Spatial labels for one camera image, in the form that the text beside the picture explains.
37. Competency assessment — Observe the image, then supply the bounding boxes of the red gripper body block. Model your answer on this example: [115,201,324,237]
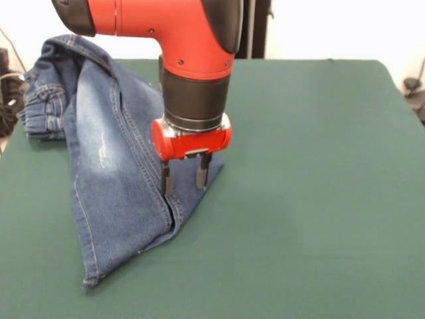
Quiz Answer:
[151,112,232,162]

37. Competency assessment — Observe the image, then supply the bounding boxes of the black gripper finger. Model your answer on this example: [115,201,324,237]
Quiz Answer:
[161,159,174,196]
[195,154,213,189]

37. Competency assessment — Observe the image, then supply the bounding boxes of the blue denim jeans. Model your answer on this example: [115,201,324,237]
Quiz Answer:
[16,33,224,290]

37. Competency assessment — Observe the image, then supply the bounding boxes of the dark green table cloth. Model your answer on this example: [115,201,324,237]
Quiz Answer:
[0,58,425,319]

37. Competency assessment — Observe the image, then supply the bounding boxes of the grey wheeled stand base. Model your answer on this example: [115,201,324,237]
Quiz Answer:
[0,48,31,138]
[402,56,425,126]

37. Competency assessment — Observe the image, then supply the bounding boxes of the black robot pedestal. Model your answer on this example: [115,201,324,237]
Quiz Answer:
[237,0,275,60]

